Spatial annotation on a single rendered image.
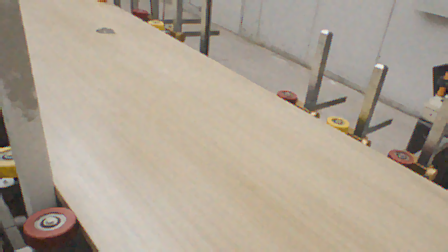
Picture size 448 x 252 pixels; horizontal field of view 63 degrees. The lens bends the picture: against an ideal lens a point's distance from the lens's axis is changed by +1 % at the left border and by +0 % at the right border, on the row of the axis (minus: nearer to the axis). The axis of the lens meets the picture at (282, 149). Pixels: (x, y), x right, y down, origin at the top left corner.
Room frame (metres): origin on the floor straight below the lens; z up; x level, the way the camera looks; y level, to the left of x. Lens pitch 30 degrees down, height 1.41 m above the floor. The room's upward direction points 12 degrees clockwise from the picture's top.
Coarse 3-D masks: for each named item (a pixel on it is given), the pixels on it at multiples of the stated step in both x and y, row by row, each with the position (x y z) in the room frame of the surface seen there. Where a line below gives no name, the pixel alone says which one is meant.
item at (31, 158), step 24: (0, 0) 0.53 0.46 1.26; (0, 24) 0.52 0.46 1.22; (0, 48) 0.52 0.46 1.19; (24, 48) 0.54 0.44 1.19; (0, 72) 0.51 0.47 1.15; (24, 72) 0.54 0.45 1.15; (0, 96) 0.52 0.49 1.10; (24, 96) 0.53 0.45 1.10; (24, 120) 0.53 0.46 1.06; (24, 144) 0.52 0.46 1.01; (24, 168) 0.51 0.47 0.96; (48, 168) 0.54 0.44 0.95; (24, 192) 0.52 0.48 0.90; (48, 192) 0.54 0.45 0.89
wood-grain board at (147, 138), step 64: (64, 0) 2.01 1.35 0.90; (64, 64) 1.15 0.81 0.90; (128, 64) 1.28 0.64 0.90; (192, 64) 1.42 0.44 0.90; (64, 128) 0.76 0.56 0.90; (128, 128) 0.82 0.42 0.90; (192, 128) 0.89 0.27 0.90; (256, 128) 0.97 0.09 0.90; (320, 128) 1.06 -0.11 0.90; (64, 192) 0.54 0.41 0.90; (128, 192) 0.57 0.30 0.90; (192, 192) 0.61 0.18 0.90; (256, 192) 0.66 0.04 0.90; (320, 192) 0.71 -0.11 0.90; (384, 192) 0.77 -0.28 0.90
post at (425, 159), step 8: (440, 112) 1.03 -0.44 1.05; (440, 120) 1.02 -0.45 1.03; (432, 128) 1.03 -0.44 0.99; (440, 128) 1.01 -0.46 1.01; (432, 136) 1.02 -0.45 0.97; (440, 136) 1.01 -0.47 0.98; (424, 144) 1.03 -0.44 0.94; (432, 144) 1.02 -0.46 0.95; (424, 152) 1.02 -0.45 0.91; (432, 152) 1.01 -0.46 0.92; (424, 160) 1.02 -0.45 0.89; (432, 160) 1.03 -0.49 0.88
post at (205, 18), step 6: (204, 0) 1.80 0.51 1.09; (210, 0) 1.80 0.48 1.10; (204, 6) 1.80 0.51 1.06; (210, 6) 1.81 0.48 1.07; (204, 12) 1.80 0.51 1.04; (210, 12) 1.81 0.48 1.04; (204, 18) 1.79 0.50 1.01; (210, 18) 1.81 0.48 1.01; (204, 24) 1.79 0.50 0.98; (210, 24) 1.81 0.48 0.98; (204, 30) 1.79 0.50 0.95; (204, 36) 1.79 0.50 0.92; (204, 42) 1.79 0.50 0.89; (204, 48) 1.79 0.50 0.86; (204, 54) 1.79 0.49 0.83
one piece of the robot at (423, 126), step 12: (444, 96) 1.97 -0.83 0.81; (432, 108) 1.84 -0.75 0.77; (420, 120) 1.88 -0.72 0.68; (432, 120) 1.83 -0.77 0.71; (420, 132) 1.85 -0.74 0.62; (408, 144) 1.88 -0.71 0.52; (420, 144) 1.83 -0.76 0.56; (444, 156) 1.74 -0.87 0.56; (444, 168) 1.74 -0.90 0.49; (444, 180) 1.82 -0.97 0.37
